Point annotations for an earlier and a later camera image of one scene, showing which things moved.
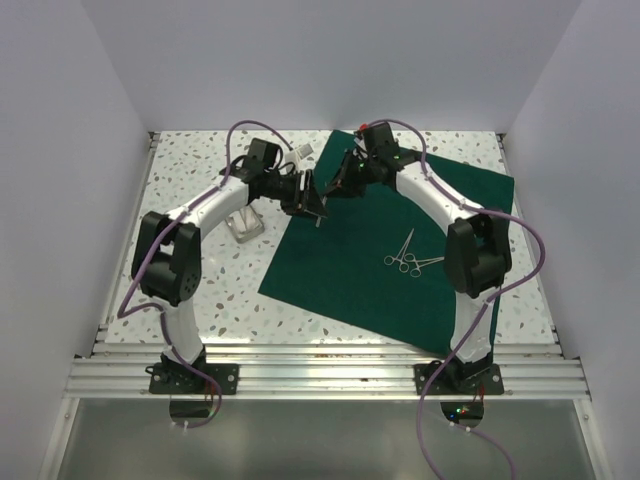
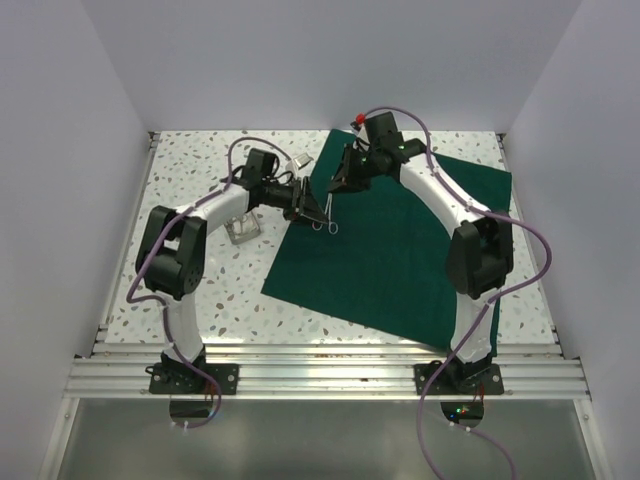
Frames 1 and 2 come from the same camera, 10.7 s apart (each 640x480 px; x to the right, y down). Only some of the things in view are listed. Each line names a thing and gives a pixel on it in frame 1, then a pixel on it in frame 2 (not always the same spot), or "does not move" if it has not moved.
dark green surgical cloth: x=377 y=260 does not move
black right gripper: x=343 y=186 does not move
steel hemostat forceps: x=415 y=272 to x=333 y=228
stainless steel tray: x=245 y=224 does not move
